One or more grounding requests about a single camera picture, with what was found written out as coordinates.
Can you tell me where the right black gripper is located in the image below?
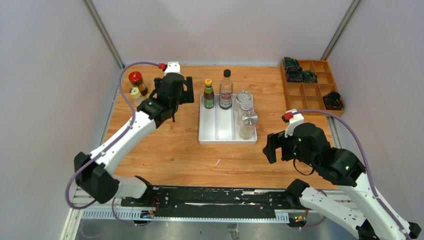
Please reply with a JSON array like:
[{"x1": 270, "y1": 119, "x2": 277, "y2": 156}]
[{"x1": 262, "y1": 129, "x2": 317, "y2": 168}]

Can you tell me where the yellow-cap green bottle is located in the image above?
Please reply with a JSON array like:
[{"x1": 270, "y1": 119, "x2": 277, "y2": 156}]
[{"x1": 203, "y1": 78, "x2": 215, "y2": 109}]

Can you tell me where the silver-lid glass jar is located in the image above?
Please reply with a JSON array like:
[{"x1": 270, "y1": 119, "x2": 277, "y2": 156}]
[{"x1": 239, "y1": 111, "x2": 258, "y2": 140}]

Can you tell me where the black-cap clear sauce bottle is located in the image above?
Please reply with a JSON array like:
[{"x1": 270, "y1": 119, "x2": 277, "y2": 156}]
[{"x1": 219, "y1": 69, "x2": 234, "y2": 110}]

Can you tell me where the white divided plastic tray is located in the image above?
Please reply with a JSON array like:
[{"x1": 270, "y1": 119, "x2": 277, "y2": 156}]
[{"x1": 198, "y1": 94, "x2": 258, "y2": 145}]

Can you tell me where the white-lid spice shaker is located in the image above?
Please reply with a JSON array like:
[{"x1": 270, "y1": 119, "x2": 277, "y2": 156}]
[{"x1": 237, "y1": 100, "x2": 254, "y2": 126}]

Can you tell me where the clear lidded glass jar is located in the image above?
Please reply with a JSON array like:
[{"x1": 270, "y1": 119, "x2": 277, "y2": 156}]
[{"x1": 234, "y1": 89, "x2": 252, "y2": 112}]

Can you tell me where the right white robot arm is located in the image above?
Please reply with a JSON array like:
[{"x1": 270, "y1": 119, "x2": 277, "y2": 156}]
[{"x1": 262, "y1": 123, "x2": 422, "y2": 240}]

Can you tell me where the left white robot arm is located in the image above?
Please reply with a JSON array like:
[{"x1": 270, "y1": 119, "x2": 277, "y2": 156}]
[{"x1": 74, "y1": 72, "x2": 194, "y2": 207}]

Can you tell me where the wooden compartment organizer box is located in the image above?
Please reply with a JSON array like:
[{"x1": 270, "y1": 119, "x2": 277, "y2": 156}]
[{"x1": 280, "y1": 59, "x2": 344, "y2": 116}]

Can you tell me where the yellow-cap small bottle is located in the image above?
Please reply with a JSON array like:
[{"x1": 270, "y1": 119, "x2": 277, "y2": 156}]
[{"x1": 129, "y1": 87, "x2": 145, "y2": 108}]

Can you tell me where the red-lid sauce jar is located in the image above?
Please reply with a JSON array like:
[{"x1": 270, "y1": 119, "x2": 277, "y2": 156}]
[{"x1": 128, "y1": 71, "x2": 148, "y2": 97}]

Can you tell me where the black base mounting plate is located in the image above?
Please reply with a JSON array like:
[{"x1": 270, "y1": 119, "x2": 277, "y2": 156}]
[{"x1": 119, "y1": 186, "x2": 307, "y2": 221}]

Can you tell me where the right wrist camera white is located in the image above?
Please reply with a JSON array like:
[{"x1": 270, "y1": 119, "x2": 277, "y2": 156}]
[{"x1": 281, "y1": 108, "x2": 305, "y2": 138}]

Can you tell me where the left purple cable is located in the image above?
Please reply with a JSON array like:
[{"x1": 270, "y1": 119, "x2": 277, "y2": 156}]
[{"x1": 64, "y1": 61, "x2": 167, "y2": 228}]

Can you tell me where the purple cable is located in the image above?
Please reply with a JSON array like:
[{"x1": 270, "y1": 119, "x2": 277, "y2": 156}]
[
  {"x1": 64, "y1": 61, "x2": 167, "y2": 228},
  {"x1": 281, "y1": 109, "x2": 412, "y2": 240}
]

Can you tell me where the black cable bundle middle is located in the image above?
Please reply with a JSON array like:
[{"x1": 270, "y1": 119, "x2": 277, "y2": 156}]
[{"x1": 285, "y1": 65, "x2": 304, "y2": 83}]

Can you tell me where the black cable bundle right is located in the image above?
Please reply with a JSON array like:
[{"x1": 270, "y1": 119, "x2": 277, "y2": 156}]
[{"x1": 322, "y1": 91, "x2": 343, "y2": 111}]

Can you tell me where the green cable bundle small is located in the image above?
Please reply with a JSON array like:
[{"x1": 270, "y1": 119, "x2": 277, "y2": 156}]
[{"x1": 302, "y1": 70, "x2": 318, "y2": 84}]

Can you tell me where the green black cable bundle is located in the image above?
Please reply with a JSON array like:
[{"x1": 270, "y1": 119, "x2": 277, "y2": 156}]
[{"x1": 282, "y1": 56, "x2": 301, "y2": 70}]

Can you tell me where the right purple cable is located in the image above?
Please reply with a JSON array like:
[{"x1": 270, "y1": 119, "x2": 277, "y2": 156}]
[{"x1": 281, "y1": 109, "x2": 412, "y2": 240}]

